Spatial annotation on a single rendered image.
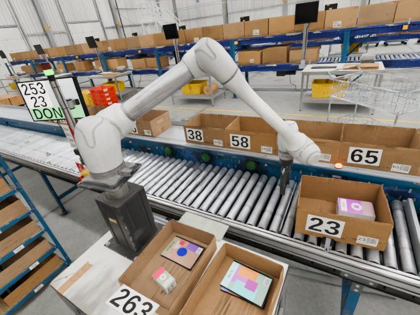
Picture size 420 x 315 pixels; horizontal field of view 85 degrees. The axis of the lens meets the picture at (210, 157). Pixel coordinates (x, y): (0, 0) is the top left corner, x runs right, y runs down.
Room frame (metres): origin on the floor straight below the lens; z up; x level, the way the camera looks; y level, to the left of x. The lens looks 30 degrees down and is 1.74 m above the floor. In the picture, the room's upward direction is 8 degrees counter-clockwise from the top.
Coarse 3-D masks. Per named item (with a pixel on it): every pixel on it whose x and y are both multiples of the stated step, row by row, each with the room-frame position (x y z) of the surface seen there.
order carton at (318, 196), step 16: (304, 176) 1.07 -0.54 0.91; (304, 192) 1.06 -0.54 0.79; (320, 192) 1.03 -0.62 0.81; (336, 192) 0.99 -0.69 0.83; (352, 192) 0.95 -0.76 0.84; (368, 192) 0.92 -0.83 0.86; (304, 208) 0.97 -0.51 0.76; (320, 208) 0.95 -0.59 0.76; (384, 208) 0.78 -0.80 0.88; (304, 224) 0.80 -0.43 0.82; (352, 224) 0.71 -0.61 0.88; (368, 224) 0.68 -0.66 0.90; (384, 224) 0.66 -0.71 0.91; (336, 240) 0.73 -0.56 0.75; (352, 240) 0.70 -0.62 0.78; (384, 240) 0.65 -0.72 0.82
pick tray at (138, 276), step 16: (176, 224) 0.91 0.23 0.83; (160, 240) 0.84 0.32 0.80; (192, 240) 0.85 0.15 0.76; (208, 240) 0.81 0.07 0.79; (144, 256) 0.74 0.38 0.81; (160, 256) 0.77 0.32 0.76; (208, 256) 0.71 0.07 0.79; (128, 272) 0.66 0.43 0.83; (144, 272) 0.70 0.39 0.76; (176, 272) 0.67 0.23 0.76; (192, 272) 0.60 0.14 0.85; (144, 288) 0.62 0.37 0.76; (160, 288) 0.61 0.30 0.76; (176, 288) 0.60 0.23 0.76; (192, 288) 0.58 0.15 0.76; (160, 304) 0.54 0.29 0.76; (176, 304) 0.50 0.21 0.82
